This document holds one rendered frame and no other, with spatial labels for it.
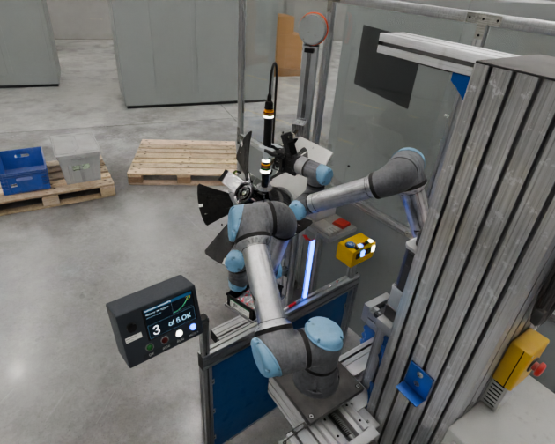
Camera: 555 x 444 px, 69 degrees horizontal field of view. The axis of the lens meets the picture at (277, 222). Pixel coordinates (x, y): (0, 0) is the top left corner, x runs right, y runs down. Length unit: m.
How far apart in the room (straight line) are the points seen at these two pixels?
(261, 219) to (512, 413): 0.85
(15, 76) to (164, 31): 3.01
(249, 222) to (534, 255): 0.76
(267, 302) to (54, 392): 1.85
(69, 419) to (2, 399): 0.43
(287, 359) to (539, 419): 0.65
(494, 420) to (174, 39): 6.65
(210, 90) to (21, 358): 5.45
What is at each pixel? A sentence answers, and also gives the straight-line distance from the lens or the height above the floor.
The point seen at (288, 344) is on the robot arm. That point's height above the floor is 1.26.
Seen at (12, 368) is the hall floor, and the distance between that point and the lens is 3.03.
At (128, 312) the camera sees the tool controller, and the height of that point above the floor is 1.25.
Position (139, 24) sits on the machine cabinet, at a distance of 7.03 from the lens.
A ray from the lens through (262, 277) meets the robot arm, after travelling 1.22.
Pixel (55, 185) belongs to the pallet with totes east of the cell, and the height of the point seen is 0.14.
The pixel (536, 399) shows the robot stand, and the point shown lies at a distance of 1.35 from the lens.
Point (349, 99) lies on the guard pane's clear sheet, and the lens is 2.38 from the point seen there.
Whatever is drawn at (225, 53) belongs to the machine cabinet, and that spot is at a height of 0.86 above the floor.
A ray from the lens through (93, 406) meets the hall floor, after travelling 2.69.
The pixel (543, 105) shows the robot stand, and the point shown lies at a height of 1.99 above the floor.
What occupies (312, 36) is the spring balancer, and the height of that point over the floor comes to 1.85.
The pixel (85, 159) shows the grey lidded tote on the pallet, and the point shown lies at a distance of 4.48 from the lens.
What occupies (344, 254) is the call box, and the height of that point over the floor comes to 1.03.
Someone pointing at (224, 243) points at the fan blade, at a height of 1.01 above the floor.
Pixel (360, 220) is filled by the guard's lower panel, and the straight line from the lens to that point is 2.48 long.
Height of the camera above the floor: 2.15
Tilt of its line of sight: 32 degrees down
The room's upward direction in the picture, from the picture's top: 5 degrees clockwise
